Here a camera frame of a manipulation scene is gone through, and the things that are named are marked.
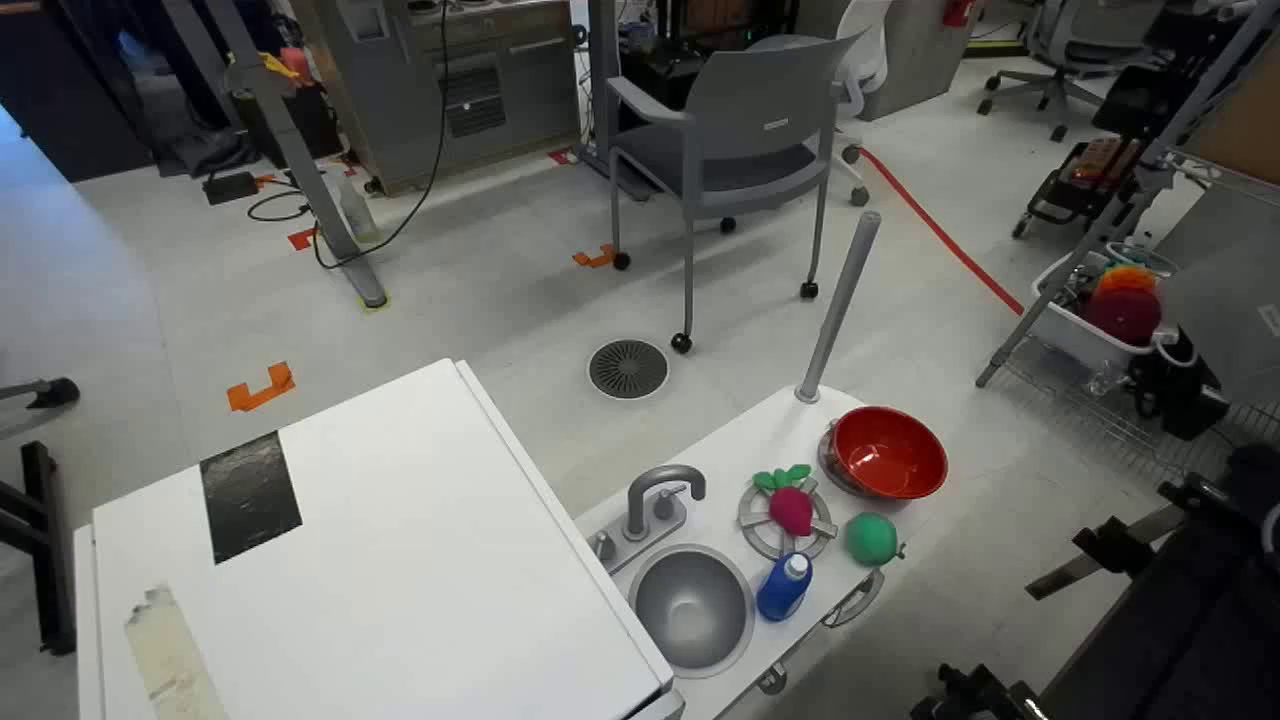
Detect grey slanted metal frame leg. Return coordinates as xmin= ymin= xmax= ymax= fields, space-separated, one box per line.
xmin=195 ymin=0 xmax=391 ymax=312

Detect red floor hose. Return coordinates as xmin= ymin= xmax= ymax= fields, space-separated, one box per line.
xmin=853 ymin=141 xmax=1033 ymax=319

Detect black power adapter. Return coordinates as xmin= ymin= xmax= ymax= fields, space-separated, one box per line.
xmin=198 ymin=168 xmax=264 ymax=208

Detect pink plush radish toy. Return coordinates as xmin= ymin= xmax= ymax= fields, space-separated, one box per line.
xmin=747 ymin=460 xmax=823 ymax=544

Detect red bowl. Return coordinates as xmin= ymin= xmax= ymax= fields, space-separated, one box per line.
xmin=821 ymin=403 xmax=953 ymax=506

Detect grey office swivel chair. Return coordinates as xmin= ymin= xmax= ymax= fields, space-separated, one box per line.
xmin=977 ymin=0 xmax=1167 ymax=142

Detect grey round burner plate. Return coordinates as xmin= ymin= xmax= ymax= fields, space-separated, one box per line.
xmin=734 ymin=474 xmax=841 ymax=565

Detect white basket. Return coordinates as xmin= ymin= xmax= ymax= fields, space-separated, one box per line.
xmin=1027 ymin=243 xmax=1178 ymax=360

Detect green plush ball toy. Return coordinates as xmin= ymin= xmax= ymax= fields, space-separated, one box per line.
xmin=844 ymin=506 xmax=907 ymax=570

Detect grey toy faucet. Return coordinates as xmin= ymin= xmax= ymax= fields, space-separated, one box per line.
xmin=621 ymin=460 xmax=713 ymax=544

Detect black camera rig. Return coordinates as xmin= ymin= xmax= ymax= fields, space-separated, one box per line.
xmin=907 ymin=441 xmax=1280 ymax=720

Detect black trolley cart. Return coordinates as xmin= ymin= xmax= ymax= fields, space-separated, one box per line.
xmin=1008 ymin=60 xmax=1178 ymax=243

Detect black stand frame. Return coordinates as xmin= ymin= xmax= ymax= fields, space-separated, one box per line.
xmin=0 ymin=370 xmax=82 ymax=661

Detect black floor cable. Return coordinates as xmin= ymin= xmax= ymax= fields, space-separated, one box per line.
xmin=243 ymin=0 xmax=461 ymax=266

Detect grey metal cabinet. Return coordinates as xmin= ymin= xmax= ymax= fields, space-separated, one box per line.
xmin=287 ymin=0 xmax=582 ymax=199

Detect grey upright pole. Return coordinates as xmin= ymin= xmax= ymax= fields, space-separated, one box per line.
xmin=792 ymin=208 xmax=884 ymax=409

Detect pink plush ball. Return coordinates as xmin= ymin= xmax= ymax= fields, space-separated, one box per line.
xmin=1082 ymin=285 xmax=1163 ymax=347

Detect white toy sink counter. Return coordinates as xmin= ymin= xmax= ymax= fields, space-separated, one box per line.
xmin=572 ymin=381 xmax=940 ymax=720

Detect round black floor drain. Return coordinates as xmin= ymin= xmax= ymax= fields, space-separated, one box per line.
xmin=582 ymin=337 xmax=671 ymax=400

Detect blue bottle with white cap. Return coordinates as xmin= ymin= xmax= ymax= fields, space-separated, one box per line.
xmin=752 ymin=546 xmax=816 ymax=627

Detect grey counter handle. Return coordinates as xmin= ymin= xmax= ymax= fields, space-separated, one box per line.
xmin=821 ymin=566 xmax=889 ymax=635

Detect orange bracket floor marker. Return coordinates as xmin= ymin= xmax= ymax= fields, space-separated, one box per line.
xmin=224 ymin=360 xmax=300 ymax=415

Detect orange plush toy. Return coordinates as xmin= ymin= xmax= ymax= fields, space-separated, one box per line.
xmin=1090 ymin=260 xmax=1163 ymax=299

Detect grey chair on castors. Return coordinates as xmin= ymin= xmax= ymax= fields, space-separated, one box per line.
xmin=604 ymin=30 xmax=862 ymax=360

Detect translucent tape strip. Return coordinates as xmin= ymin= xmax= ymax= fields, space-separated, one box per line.
xmin=119 ymin=583 xmax=232 ymax=720

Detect black rectangular panel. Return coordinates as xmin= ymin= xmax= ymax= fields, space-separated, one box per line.
xmin=195 ymin=427 xmax=308 ymax=566

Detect large white table cabinet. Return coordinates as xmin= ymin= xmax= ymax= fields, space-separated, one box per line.
xmin=73 ymin=356 xmax=682 ymax=720

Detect black device with white ring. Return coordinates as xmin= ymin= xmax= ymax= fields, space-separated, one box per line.
xmin=1122 ymin=325 xmax=1234 ymax=443

